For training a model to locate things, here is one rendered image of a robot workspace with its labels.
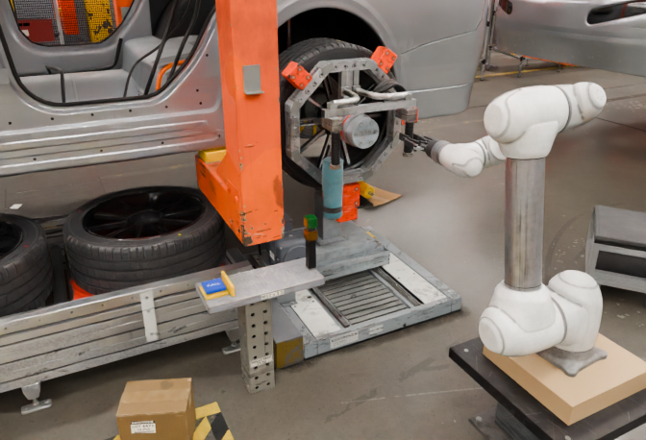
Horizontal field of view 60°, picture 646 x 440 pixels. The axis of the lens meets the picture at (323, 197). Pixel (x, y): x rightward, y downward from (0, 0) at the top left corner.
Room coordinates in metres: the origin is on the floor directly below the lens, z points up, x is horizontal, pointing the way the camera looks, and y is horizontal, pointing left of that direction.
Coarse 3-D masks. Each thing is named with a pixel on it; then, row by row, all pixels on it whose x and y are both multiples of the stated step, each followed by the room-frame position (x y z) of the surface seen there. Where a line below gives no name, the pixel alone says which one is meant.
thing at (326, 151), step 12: (360, 72) 2.54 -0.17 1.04; (324, 84) 2.40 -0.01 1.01; (360, 84) 2.67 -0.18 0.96; (372, 84) 2.51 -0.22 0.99; (360, 96) 2.48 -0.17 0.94; (324, 108) 2.40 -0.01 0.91; (300, 120) 2.35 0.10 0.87; (312, 120) 2.38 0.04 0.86; (384, 120) 2.52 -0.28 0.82; (324, 132) 2.40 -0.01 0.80; (384, 132) 2.52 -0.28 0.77; (324, 144) 2.42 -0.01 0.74; (348, 144) 2.64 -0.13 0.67; (324, 156) 2.40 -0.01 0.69; (348, 156) 2.46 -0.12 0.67; (360, 156) 2.50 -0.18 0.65; (348, 168) 2.44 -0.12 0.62
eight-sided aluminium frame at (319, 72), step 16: (320, 64) 2.31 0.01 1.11; (336, 64) 2.31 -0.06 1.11; (352, 64) 2.34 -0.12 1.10; (368, 64) 2.37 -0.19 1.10; (320, 80) 2.28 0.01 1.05; (304, 96) 2.25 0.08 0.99; (288, 112) 2.23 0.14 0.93; (288, 128) 2.26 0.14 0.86; (400, 128) 2.46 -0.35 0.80; (288, 144) 2.26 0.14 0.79; (384, 144) 2.47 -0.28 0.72; (304, 160) 2.24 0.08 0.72; (368, 160) 2.43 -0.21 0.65; (384, 160) 2.42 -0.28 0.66; (320, 176) 2.28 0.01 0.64; (352, 176) 2.35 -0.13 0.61; (368, 176) 2.38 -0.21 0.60
